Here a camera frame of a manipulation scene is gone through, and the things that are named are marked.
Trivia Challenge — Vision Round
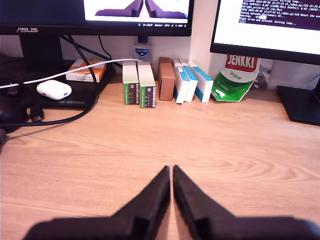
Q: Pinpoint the black Huawei computer monitor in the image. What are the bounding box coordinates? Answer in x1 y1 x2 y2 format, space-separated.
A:
209 0 320 126

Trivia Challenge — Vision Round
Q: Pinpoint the black cable plug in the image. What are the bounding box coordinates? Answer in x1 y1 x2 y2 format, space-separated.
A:
29 103 46 123

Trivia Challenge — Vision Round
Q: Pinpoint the thin black cable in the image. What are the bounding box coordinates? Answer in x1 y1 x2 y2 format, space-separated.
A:
59 34 124 69
98 35 113 61

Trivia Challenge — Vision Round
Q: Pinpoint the white cable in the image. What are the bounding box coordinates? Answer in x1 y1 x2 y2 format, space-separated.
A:
0 58 143 90

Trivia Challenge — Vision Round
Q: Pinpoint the white earbuds case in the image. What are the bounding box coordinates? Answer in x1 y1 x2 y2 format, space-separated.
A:
36 79 73 101

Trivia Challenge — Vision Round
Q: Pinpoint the green Jenkki gum bag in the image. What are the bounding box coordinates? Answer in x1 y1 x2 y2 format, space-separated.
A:
211 54 262 103

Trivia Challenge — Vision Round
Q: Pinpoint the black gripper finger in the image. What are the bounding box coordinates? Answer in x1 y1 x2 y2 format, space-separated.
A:
172 164 236 240
109 165 172 240

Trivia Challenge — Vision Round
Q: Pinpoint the small Cuticura sanitizer bottle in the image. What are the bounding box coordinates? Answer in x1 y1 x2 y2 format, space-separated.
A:
132 36 153 62

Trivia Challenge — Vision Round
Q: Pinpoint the blue and white box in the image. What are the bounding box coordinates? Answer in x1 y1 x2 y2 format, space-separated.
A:
172 59 191 104
179 59 199 103
186 59 215 104

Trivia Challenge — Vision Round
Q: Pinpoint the grey patterned card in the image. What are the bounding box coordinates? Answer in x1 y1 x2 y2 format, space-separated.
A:
251 58 275 90

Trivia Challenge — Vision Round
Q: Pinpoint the green and white box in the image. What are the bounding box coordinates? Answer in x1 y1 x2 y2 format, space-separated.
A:
137 60 157 109
122 60 140 106

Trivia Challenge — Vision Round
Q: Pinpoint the brown cardboard box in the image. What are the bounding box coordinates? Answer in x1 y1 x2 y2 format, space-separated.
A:
157 56 176 102

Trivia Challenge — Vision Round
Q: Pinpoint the thick black cable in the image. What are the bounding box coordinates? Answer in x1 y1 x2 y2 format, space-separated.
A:
0 34 99 127

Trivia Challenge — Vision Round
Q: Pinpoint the black ASUS computer monitor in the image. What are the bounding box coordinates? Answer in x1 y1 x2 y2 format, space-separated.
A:
0 0 195 111

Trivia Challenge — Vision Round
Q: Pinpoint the orange and white box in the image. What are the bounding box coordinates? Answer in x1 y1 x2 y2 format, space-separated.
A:
65 58 108 83

